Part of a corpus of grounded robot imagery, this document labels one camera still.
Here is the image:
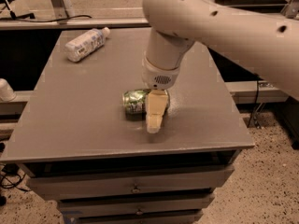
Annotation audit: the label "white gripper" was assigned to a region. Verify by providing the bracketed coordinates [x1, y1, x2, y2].
[142, 57, 180, 133]

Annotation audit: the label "green soda can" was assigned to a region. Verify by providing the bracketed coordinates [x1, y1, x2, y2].
[122, 89, 170, 114]

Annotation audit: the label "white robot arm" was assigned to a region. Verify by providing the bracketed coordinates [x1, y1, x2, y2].
[142, 0, 299, 99]

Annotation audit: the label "grey drawer cabinet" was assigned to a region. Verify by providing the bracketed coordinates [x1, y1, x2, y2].
[0, 25, 256, 224]

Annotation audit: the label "clear plastic water bottle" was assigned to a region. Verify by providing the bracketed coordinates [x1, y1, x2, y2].
[64, 27, 110, 63]

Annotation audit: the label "middle grey drawer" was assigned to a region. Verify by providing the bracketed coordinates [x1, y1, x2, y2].
[59, 192, 214, 217]

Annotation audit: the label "grey drawer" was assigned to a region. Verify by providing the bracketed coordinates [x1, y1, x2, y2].
[27, 164, 235, 200]
[64, 209, 203, 224]
[59, 192, 214, 217]

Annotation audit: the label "bottom grey drawer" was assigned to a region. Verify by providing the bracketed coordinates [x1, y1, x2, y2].
[64, 209, 203, 224]

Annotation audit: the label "top grey drawer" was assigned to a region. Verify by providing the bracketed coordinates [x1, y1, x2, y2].
[27, 164, 235, 200]

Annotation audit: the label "metal frame rail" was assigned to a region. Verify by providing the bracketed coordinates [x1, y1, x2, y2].
[0, 18, 150, 31]

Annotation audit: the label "black cable on rail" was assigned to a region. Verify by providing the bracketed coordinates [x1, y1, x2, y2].
[0, 14, 93, 24]

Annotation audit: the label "black floor cables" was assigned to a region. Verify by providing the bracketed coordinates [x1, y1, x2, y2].
[0, 163, 31, 193]

